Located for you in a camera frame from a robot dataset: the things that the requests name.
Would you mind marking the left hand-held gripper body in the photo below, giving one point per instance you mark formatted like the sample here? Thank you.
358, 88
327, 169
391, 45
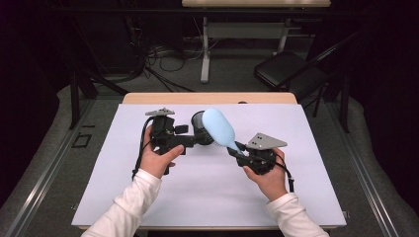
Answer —
163, 131

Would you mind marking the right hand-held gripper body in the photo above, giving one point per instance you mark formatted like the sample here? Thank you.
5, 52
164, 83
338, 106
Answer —
263, 142

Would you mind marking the black mesh cup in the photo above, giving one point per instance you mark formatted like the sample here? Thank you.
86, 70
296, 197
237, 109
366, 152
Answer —
197, 123

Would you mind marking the light blue hairbrush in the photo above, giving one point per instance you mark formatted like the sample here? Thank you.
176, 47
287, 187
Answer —
217, 126

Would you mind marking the person's left hand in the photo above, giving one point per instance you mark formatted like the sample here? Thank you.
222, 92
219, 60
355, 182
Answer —
154, 163

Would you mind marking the person's right hand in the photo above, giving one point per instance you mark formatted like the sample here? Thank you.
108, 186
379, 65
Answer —
273, 184

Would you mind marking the white table mat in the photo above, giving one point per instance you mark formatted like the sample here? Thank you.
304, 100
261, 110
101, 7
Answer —
214, 197

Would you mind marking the black folding chair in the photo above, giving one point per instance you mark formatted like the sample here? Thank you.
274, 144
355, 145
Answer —
283, 67

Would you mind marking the black metal stand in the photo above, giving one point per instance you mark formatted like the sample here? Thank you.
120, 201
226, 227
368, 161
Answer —
345, 105
74, 98

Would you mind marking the white-framed desk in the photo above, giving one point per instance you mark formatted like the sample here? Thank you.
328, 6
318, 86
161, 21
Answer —
243, 30

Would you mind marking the metal floor rail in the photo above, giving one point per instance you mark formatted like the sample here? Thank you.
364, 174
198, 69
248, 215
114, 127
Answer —
42, 179
365, 177

